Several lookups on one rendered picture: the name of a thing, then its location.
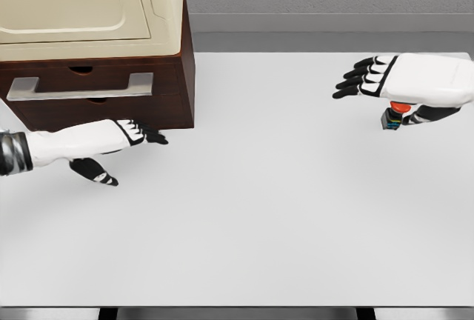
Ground brown drawer with silver handle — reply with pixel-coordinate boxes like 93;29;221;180
0;61;183;103

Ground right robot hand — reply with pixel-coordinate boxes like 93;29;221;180
332;52;474;127

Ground brown drawer without handle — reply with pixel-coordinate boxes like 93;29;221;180
14;93;188;132

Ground black switch with red button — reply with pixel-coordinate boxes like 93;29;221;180
381;100;414;131

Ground brown cabinet with cream top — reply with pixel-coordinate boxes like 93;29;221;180
0;0;196;133

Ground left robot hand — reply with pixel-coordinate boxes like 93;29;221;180
63;119;170;187

